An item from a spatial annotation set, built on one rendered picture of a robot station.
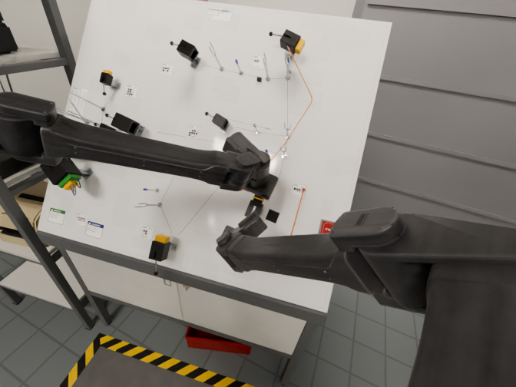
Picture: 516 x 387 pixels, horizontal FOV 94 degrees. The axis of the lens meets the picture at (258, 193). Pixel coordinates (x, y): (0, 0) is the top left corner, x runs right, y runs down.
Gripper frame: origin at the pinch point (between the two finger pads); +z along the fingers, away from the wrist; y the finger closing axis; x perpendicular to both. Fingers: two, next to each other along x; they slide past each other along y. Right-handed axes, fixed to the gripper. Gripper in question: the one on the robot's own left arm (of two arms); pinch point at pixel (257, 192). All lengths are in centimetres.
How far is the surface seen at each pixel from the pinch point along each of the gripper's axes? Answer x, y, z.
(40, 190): 29, 106, 43
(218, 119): -17.4, 23.2, -3.6
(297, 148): -22.4, -5.1, 2.0
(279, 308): 27.1, -22.1, 24.6
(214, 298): 35, 2, 40
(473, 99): -160, -99, 60
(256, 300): 28.3, -13.6, 24.6
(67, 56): -21, 97, 1
